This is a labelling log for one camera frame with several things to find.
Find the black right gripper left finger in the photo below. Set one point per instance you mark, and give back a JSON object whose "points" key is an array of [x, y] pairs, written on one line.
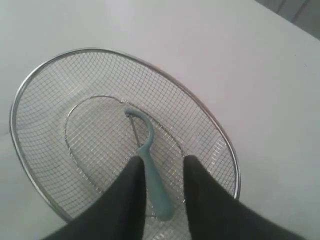
{"points": [[119, 214]]}

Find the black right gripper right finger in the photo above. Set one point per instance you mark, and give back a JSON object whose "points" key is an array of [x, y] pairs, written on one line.
{"points": [[213, 214]]}

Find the teal handled vegetable peeler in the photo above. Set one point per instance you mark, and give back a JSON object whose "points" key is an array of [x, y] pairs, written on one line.
{"points": [[161, 203]]}

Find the oval wire mesh basket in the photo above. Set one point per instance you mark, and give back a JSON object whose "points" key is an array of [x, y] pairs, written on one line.
{"points": [[73, 138]]}

